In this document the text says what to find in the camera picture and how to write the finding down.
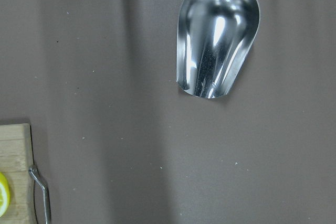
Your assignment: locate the silver metal scoop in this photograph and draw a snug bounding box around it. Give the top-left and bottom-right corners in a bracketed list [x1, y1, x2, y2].
[176, 0, 260, 99]

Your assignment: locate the bamboo cutting board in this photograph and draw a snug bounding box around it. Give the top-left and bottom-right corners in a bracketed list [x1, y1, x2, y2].
[1, 123, 51, 223]

